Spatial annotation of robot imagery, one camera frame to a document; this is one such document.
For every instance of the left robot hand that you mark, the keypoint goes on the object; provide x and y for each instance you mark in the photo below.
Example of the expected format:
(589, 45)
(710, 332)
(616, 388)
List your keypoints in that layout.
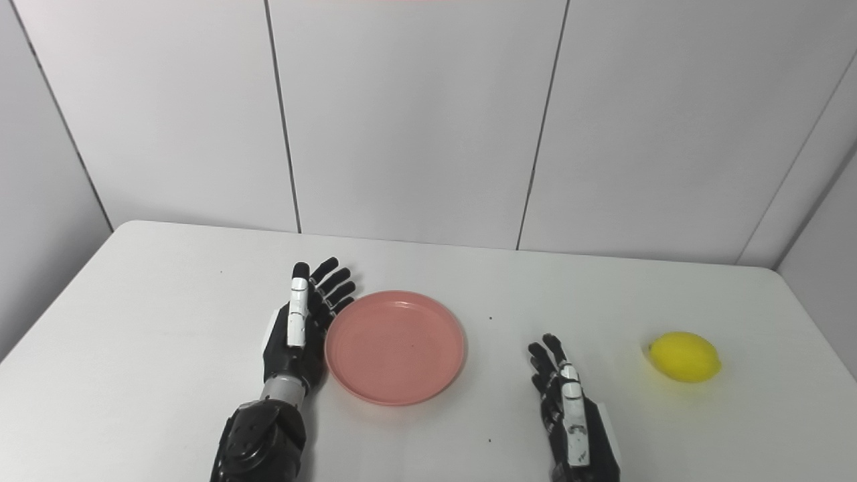
(298, 335)

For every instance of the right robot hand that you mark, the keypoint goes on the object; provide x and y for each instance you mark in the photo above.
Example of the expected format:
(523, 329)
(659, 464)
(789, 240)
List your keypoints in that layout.
(569, 415)

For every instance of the pink round plate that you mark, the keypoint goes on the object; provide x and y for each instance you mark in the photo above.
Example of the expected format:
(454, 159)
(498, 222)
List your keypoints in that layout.
(395, 347)

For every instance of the yellow lemon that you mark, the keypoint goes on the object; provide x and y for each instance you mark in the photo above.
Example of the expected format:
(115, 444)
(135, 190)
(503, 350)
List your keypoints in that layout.
(684, 357)

